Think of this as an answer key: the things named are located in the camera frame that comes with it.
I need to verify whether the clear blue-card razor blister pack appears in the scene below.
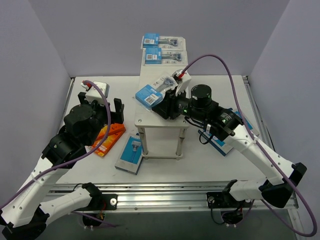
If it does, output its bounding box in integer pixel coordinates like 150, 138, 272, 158
133, 71, 178, 112

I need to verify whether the Gillette SkinGuard blister pack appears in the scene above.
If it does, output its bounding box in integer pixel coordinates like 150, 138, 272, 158
142, 47, 188, 66

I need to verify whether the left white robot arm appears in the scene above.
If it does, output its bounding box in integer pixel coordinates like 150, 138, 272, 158
0, 92, 125, 240

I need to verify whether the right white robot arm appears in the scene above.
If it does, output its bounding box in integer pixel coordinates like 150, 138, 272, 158
152, 84, 307, 208

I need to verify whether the upper orange Fusion5 razor box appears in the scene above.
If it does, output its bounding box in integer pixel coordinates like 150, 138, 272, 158
96, 123, 126, 141

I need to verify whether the orange fusion5 razor box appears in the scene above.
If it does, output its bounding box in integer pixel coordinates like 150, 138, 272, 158
87, 129, 126, 157
96, 123, 126, 141

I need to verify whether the lower orange Fusion5 razor box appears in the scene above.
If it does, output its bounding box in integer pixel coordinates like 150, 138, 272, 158
87, 129, 126, 157

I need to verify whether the blue Harry's box far right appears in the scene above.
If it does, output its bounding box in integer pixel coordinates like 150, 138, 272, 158
233, 109, 260, 137

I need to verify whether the blue harry's box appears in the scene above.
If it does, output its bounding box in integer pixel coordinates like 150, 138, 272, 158
233, 109, 260, 137
114, 133, 143, 175
198, 129, 233, 157

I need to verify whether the blue Harry's box front left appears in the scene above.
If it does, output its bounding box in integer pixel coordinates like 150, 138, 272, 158
114, 133, 143, 175

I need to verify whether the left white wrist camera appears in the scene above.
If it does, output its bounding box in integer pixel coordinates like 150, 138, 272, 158
81, 81, 110, 105

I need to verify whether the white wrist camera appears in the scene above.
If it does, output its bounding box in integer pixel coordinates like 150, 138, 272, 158
172, 69, 192, 96
81, 81, 110, 105

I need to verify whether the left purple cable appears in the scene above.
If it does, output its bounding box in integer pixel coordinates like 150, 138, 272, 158
0, 79, 118, 228

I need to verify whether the purple cable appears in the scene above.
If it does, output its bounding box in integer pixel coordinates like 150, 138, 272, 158
182, 54, 318, 238
0, 79, 118, 228

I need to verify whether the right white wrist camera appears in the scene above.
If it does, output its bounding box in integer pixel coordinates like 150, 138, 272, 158
172, 69, 192, 96

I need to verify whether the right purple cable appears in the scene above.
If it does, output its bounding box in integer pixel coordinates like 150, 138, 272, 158
182, 54, 318, 238

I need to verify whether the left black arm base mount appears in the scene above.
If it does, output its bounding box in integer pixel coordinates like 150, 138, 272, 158
88, 193, 118, 211

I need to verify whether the aluminium mounting rail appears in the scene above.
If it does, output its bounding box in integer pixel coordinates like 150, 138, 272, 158
49, 183, 298, 213

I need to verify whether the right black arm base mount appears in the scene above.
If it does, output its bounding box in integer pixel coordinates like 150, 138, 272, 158
206, 191, 251, 209

